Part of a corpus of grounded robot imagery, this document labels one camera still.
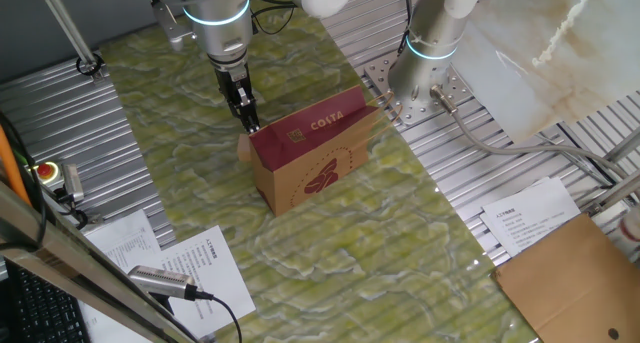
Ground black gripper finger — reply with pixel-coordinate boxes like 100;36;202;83
228;98;259;135
243;88;262;129

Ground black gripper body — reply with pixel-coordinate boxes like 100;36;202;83
213;62;254;109

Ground red brown Costa paper bag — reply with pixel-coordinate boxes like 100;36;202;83
248;85;404;218

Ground printed white paper sheet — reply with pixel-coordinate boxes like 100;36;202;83
479;176;582;258
158;225;257;340
82;208;164;272

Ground aluminium strut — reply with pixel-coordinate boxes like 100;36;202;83
33;0;106;82
599;127;640;164
584;171;640;215

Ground green marble pattern mat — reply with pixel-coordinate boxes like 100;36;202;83
98;0;539;343

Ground red emergency stop button box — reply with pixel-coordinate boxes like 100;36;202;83
27;160;85;204

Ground blank white paper sheet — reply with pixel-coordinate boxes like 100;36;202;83
77;297;154;343

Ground black keyboard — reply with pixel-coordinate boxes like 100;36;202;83
0;260;92;343

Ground white marble pattern sheet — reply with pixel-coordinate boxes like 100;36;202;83
452;0;640;144

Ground brown cardboard sheet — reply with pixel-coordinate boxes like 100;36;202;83
492;212;640;343

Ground red white can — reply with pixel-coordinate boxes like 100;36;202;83
615;217;640;258

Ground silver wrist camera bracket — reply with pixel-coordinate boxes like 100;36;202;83
152;0;196;52

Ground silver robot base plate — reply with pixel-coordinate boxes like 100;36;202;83
363;50;474;127

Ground black camera cable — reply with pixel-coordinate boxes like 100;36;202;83
193;290;245;343

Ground silver depth camera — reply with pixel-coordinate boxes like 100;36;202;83
127;264;199;302

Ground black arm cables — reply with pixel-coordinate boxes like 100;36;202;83
248;0;415;57

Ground thick black cable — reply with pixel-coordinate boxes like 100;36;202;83
0;110;49;249

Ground steel frame bar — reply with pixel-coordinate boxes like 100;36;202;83
0;180;201;343

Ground orange cable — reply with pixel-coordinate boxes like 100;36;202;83
0;124;32;207

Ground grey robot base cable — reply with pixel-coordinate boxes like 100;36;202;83
429;84;640;184

